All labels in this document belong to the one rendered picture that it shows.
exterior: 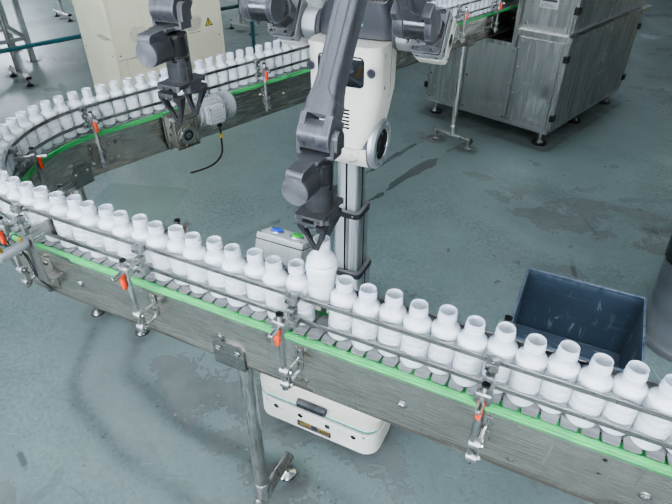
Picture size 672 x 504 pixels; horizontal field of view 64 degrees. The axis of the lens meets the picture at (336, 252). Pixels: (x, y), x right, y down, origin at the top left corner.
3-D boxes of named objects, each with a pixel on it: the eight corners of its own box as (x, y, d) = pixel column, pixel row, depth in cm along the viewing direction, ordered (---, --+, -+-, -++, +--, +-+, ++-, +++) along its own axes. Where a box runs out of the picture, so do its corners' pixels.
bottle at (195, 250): (192, 297, 139) (181, 244, 129) (188, 283, 143) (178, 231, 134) (215, 292, 140) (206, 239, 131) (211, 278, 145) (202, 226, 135)
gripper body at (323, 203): (344, 205, 115) (344, 174, 111) (322, 229, 107) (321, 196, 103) (317, 198, 117) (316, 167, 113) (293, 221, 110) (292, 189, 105)
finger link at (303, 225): (340, 242, 118) (340, 205, 112) (325, 259, 113) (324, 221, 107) (312, 234, 120) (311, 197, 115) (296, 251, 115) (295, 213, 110)
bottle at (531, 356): (532, 412, 109) (550, 355, 100) (502, 401, 111) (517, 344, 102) (537, 391, 114) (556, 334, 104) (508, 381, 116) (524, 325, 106)
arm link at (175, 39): (191, 26, 123) (171, 24, 125) (171, 33, 117) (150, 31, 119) (195, 58, 127) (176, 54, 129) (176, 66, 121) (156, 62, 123)
